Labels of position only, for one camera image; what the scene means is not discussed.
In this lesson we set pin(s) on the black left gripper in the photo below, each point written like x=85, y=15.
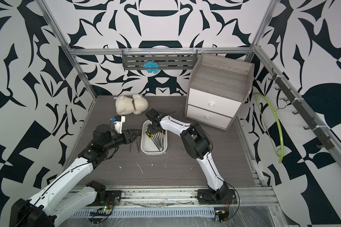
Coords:
x=130, y=138

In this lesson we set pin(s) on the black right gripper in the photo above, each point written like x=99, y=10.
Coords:
x=150, y=128

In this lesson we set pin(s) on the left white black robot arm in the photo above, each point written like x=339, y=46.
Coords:
x=47, y=208

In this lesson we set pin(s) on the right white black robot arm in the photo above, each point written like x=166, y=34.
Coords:
x=199, y=146

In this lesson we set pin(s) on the files bundle in box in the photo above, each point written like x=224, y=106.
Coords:
x=157, y=138

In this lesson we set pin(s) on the white plastic storage box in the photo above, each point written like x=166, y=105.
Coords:
x=153, y=144

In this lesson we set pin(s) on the white plush toy animal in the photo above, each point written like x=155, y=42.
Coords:
x=136, y=105

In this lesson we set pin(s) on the teal crumpled cloth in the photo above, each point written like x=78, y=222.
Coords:
x=151, y=67

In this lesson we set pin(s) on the grey white drawer cabinet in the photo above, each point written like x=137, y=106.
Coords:
x=218, y=88

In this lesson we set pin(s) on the green hoop tube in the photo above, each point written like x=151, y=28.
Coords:
x=274, y=131

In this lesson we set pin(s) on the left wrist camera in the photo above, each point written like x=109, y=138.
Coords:
x=117, y=123

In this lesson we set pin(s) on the grey wall shelf rack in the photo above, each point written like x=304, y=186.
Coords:
x=169, y=60

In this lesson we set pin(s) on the grey wall hook rail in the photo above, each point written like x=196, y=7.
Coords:
x=301, y=108

